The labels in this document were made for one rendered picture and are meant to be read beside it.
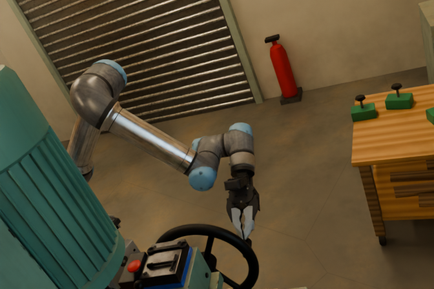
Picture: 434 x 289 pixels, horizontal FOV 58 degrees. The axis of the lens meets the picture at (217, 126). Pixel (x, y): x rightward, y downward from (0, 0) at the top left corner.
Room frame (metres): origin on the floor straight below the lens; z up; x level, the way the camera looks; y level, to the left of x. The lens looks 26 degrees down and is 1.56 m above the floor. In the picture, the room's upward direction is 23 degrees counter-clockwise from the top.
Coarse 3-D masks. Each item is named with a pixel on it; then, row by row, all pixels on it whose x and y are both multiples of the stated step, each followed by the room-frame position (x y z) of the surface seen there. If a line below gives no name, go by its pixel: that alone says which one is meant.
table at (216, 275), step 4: (212, 272) 0.70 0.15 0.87; (216, 272) 0.70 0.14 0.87; (212, 276) 0.69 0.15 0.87; (216, 276) 0.69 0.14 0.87; (220, 276) 0.69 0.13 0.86; (212, 280) 0.68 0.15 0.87; (216, 280) 0.68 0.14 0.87; (220, 280) 0.68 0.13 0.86; (212, 284) 0.67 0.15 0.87; (216, 284) 0.66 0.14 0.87; (220, 284) 0.67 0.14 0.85; (208, 288) 0.66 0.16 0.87; (212, 288) 0.66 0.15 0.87; (216, 288) 0.65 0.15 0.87; (220, 288) 0.67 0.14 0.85; (292, 288) 0.55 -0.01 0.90; (296, 288) 0.54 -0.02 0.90; (300, 288) 0.54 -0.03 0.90; (304, 288) 0.54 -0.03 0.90
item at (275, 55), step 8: (264, 40) 3.17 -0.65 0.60; (272, 40) 3.14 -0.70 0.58; (272, 48) 3.15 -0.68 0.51; (280, 48) 3.12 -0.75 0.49; (272, 56) 3.14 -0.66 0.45; (280, 56) 3.10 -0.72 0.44; (280, 64) 3.10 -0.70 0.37; (288, 64) 3.11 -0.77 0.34; (280, 72) 3.11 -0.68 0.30; (288, 72) 3.10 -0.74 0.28; (280, 80) 3.13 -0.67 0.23; (288, 80) 3.10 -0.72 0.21; (280, 88) 3.18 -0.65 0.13; (288, 88) 3.10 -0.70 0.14; (296, 88) 3.13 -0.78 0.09; (288, 96) 3.11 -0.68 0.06; (296, 96) 3.07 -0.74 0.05
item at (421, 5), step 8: (432, 0) 2.22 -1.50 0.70; (424, 8) 2.15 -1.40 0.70; (432, 8) 2.10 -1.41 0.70; (424, 16) 2.05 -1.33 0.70; (432, 16) 1.99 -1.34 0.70; (424, 24) 2.09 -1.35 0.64; (432, 24) 1.90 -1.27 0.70; (424, 32) 2.14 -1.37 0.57; (432, 32) 1.88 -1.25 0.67; (424, 40) 2.19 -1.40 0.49; (432, 40) 1.88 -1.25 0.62; (424, 48) 2.24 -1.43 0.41; (432, 48) 1.91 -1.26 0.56; (432, 56) 1.94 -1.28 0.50; (432, 64) 1.98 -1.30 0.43; (432, 72) 2.03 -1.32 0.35; (432, 80) 2.07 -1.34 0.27
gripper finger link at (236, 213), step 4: (232, 208) 0.89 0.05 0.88; (236, 208) 0.88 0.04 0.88; (232, 212) 0.88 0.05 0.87; (236, 212) 0.87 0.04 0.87; (240, 212) 0.87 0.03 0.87; (232, 216) 0.87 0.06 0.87; (236, 216) 0.87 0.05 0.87; (240, 216) 0.86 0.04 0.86; (232, 220) 0.86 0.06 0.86; (236, 220) 0.86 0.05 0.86; (240, 220) 0.86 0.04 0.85; (236, 224) 0.85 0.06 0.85; (240, 224) 0.84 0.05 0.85; (236, 228) 0.84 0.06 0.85; (240, 228) 0.83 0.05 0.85; (236, 232) 0.83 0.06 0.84; (240, 232) 0.82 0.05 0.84; (240, 236) 0.82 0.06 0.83
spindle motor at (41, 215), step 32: (0, 96) 0.44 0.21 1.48; (0, 128) 0.42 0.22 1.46; (32, 128) 0.45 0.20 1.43; (0, 160) 0.41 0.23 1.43; (32, 160) 0.44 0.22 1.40; (64, 160) 0.48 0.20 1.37; (0, 192) 0.40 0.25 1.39; (32, 192) 0.42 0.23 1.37; (64, 192) 0.45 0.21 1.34; (32, 224) 0.41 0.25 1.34; (64, 224) 0.42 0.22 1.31; (96, 224) 0.46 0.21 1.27; (32, 256) 0.40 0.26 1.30; (64, 256) 0.41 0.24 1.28; (96, 256) 0.43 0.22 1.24; (64, 288) 0.40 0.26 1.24; (96, 288) 0.41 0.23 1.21
